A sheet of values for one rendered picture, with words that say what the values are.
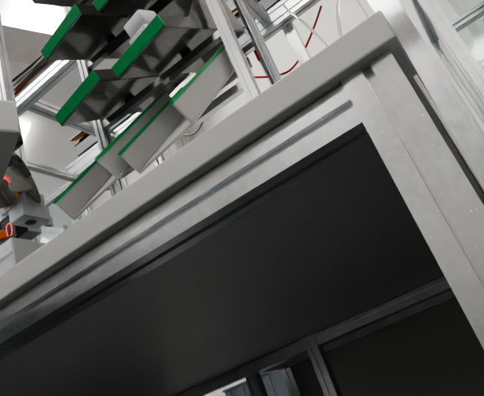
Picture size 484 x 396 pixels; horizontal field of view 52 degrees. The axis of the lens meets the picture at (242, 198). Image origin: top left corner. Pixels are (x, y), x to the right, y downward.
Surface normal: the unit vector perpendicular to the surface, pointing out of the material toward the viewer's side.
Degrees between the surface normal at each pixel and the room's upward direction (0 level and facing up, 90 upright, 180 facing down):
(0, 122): 90
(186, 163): 90
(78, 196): 90
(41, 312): 90
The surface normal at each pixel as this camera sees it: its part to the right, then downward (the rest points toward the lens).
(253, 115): -0.52, -0.19
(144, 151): 0.69, -0.51
